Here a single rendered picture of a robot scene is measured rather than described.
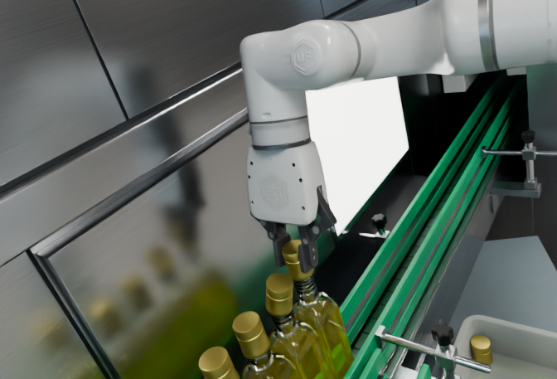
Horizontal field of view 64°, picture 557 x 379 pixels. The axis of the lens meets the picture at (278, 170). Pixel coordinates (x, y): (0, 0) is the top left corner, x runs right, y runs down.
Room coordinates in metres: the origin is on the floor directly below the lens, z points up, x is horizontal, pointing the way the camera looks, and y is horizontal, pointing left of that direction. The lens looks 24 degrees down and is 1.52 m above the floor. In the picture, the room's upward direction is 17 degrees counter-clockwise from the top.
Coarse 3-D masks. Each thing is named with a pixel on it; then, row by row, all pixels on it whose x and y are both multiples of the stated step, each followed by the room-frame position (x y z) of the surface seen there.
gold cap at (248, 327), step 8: (248, 312) 0.43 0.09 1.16; (240, 320) 0.42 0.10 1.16; (248, 320) 0.41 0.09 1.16; (256, 320) 0.41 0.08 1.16; (240, 328) 0.40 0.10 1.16; (248, 328) 0.40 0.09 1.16; (256, 328) 0.40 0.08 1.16; (240, 336) 0.40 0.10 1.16; (248, 336) 0.40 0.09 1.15; (256, 336) 0.40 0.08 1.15; (264, 336) 0.41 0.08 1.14; (240, 344) 0.40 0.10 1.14; (248, 344) 0.40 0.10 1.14; (256, 344) 0.40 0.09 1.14; (264, 344) 0.40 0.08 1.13; (248, 352) 0.40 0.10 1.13; (256, 352) 0.40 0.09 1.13; (264, 352) 0.40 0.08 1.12
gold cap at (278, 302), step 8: (272, 280) 0.45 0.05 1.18; (280, 280) 0.45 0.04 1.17; (288, 280) 0.45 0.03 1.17; (272, 288) 0.44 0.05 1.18; (280, 288) 0.44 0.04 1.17; (288, 288) 0.44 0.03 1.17; (272, 296) 0.44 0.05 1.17; (280, 296) 0.43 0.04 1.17; (288, 296) 0.44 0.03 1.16; (272, 304) 0.44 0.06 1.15; (280, 304) 0.44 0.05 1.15; (288, 304) 0.44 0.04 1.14; (272, 312) 0.44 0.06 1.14; (280, 312) 0.44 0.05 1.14; (288, 312) 0.44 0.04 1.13
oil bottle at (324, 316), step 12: (324, 300) 0.49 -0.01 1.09; (300, 312) 0.48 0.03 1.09; (312, 312) 0.48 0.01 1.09; (324, 312) 0.48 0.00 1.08; (336, 312) 0.49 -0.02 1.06; (312, 324) 0.47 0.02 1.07; (324, 324) 0.47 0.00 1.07; (336, 324) 0.48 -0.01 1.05; (324, 336) 0.46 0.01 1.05; (336, 336) 0.48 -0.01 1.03; (324, 348) 0.46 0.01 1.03; (336, 348) 0.47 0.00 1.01; (348, 348) 0.49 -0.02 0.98; (336, 360) 0.47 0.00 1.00; (348, 360) 0.49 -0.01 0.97; (336, 372) 0.46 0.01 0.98
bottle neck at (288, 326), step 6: (276, 318) 0.44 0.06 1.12; (282, 318) 0.44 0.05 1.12; (288, 318) 0.44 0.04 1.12; (294, 318) 0.45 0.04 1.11; (276, 324) 0.45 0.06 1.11; (282, 324) 0.44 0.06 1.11; (288, 324) 0.44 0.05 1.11; (294, 324) 0.45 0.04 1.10; (282, 330) 0.44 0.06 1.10; (288, 330) 0.44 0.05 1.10; (294, 330) 0.45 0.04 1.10
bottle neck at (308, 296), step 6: (312, 276) 0.50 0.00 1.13; (294, 282) 0.49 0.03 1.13; (300, 282) 0.49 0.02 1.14; (306, 282) 0.48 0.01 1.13; (312, 282) 0.49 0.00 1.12; (300, 288) 0.49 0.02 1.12; (306, 288) 0.49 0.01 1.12; (312, 288) 0.49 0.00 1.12; (300, 294) 0.49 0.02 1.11; (306, 294) 0.49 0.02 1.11; (312, 294) 0.49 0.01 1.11; (318, 294) 0.50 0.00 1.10; (300, 300) 0.49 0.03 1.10; (306, 300) 0.49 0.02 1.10; (312, 300) 0.49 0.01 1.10
